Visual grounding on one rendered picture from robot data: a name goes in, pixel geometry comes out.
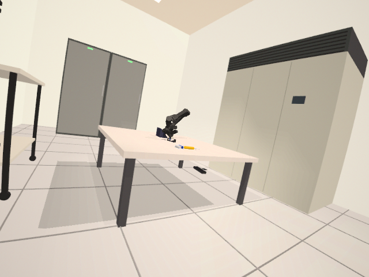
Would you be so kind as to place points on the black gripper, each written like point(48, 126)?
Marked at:
point(170, 132)

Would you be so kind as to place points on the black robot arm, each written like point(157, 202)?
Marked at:
point(176, 118)

